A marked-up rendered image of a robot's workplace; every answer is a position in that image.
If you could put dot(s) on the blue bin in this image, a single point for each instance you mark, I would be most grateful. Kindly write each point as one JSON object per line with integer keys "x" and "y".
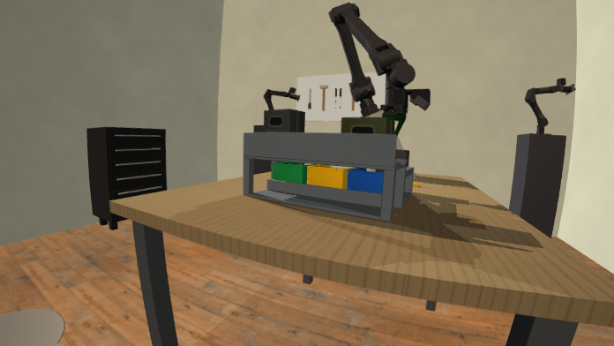
{"x": 360, "y": 179}

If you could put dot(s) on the yellow open bin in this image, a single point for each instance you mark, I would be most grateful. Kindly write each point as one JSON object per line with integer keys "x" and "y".
{"x": 325, "y": 175}

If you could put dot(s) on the green open bin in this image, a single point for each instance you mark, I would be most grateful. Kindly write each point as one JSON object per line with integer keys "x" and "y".
{"x": 290, "y": 172}

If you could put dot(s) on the olive green tool case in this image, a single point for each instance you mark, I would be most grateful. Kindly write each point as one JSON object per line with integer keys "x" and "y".
{"x": 372, "y": 125}

